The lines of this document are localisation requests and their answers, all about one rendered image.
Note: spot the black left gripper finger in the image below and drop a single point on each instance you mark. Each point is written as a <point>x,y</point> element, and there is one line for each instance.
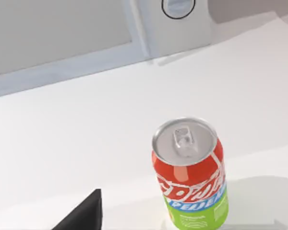
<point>88,215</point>

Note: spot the red and green can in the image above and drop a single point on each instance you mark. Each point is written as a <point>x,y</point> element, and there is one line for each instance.
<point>192,179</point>

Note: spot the pale microwave oven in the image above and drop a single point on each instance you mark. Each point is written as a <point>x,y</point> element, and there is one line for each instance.
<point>86,48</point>

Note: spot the microwave oven knob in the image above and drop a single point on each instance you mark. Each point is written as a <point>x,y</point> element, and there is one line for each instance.
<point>178,7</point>

